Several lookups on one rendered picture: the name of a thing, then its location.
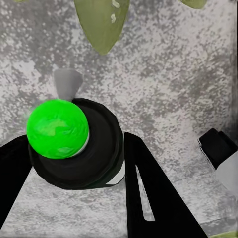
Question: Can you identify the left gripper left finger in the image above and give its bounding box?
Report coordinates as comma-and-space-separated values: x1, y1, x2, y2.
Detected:
0, 134, 33, 230

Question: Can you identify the insectifuge atomizer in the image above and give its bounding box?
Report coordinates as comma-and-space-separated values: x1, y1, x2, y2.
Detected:
26, 68, 125, 190

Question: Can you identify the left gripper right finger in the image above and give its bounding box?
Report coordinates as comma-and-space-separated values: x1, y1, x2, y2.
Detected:
124, 132, 209, 238

